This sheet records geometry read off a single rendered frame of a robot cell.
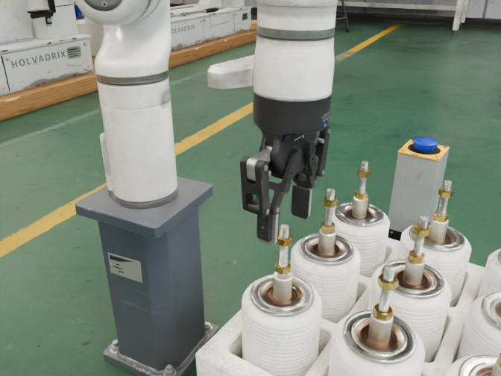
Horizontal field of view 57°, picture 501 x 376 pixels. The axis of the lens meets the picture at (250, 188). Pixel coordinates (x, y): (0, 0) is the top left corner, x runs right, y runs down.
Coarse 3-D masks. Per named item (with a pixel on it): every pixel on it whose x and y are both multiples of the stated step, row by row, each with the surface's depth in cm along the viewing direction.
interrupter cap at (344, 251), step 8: (304, 240) 65; (312, 240) 65; (336, 240) 65; (344, 240) 65; (304, 248) 63; (312, 248) 63; (336, 248) 64; (344, 248) 63; (352, 248) 63; (304, 256) 62; (312, 256) 62; (320, 256) 62; (328, 256) 62; (336, 256) 62; (344, 256) 62; (352, 256) 62; (320, 264) 60; (328, 264) 60; (336, 264) 60
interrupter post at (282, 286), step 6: (276, 276) 53; (288, 276) 53; (276, 282) 53; (282, 282) 53; (288, 282) 53; (276, 288) 53; (282, 288) 53; (288, 288) 53; (276, 294) 54; (282, 294) 53; (288, 294) 54; (282, 300) 54
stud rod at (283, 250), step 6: (282, 228) 50; (288, 228) 50; (282, 234) 51; (288, 234) 51; (282, 246) 51; (288, 246) 52; (282, 252) 52; (282, 258) 52; (282, 264) 52; (282, 276) 53
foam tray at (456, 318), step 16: (480, 272) 70; (368, 288) 67; (464, 288) 67; (464, 304) 64; (240, 320) 61; (448, 320) 62; (464, 320) 61; (224, 336) 58; (240, 336) 59; (320, 336) 61; (448, 336) 58; (208, 352) 56; (224, 352) 56; (240, 352) 61; (320, 352) 62; (448, 352) 56; (208, 368) 55; (224, 368) 54; (240, 368) 54; (256, 368) 54; (320, 368) 54; (432, 368) 54
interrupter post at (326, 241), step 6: (324, 234) 61; (330, 234) 61; (318, 240) 63; (324, 240) 62; (330, 240) 62; (318, 246) 63; (324, 246) 62; (330, 246) 62; (324, 252) 62; (330, 252) 62
